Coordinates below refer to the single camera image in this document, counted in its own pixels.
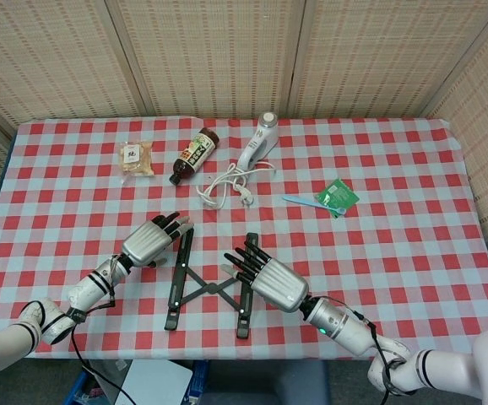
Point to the white handheld steam iron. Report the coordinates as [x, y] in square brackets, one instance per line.
[256, 143]

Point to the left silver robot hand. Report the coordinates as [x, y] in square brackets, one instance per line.
[147, 244]

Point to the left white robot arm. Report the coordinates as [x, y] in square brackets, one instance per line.
[88, 289]

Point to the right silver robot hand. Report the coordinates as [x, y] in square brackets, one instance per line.
[280, 282]

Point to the light blue toothbrush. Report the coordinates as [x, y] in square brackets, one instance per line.
[299, 201]

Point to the black folding laptop stand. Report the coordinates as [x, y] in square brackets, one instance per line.
[212, 289]

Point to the brown tea bottle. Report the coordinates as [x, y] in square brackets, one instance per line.
[193, 156]

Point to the blue plastic crate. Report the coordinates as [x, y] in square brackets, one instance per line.
[81, 386]

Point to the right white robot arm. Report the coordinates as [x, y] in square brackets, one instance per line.
[341, 322]

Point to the clear snack bag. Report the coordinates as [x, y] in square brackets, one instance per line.
[136, 158]

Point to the white flat board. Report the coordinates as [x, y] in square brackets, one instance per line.
[155, 381]

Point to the green foil sachet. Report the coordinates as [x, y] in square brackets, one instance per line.
[339, 194]

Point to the red and blue checkered tablecloth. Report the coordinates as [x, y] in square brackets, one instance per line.
[396, 261]

